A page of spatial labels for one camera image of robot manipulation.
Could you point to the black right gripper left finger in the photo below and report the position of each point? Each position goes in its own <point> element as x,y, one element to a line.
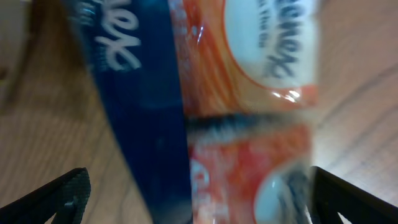
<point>63,200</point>

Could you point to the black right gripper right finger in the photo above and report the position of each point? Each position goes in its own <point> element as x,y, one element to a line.
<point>332,196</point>

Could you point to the blue tissue multipack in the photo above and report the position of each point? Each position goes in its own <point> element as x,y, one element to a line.
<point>209,100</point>

